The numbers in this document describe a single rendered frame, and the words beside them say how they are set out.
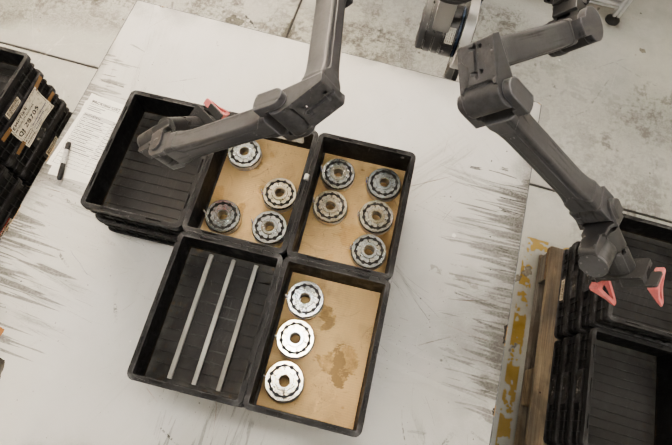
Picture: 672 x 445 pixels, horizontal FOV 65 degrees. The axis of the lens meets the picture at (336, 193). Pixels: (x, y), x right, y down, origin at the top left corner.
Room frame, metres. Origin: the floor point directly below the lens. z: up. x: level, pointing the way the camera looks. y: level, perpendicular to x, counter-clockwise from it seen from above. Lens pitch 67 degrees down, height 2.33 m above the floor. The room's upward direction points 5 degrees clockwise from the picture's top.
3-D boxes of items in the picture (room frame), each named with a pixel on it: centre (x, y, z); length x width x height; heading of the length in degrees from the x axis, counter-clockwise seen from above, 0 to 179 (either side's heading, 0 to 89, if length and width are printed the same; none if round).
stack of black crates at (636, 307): (0.56, -1.12, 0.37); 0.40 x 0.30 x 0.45; 169
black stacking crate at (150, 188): (0.67, 0.54, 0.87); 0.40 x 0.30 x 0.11; 172
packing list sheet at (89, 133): (0.82, 0.84, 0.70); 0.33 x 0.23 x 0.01; 169
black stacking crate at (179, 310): (0.23, 0.30, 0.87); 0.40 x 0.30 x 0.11; 172
